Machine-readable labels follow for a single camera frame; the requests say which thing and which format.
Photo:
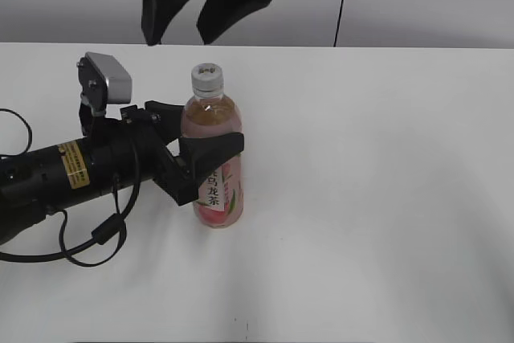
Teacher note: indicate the pink peach tea bottle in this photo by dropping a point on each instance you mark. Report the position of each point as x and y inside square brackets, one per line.
[220, 198]

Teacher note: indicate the white bottle cap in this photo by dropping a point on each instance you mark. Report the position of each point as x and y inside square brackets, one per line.
[207, 78]

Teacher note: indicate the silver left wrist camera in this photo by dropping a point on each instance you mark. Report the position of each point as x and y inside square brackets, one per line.
[104, 81]

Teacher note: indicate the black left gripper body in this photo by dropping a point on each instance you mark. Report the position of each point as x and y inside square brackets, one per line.
[125, 152]

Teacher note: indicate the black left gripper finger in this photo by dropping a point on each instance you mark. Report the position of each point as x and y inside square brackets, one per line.
[203, 156]
[167, 119]

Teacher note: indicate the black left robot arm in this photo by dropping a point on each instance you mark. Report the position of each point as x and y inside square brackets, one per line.
[41, 182]

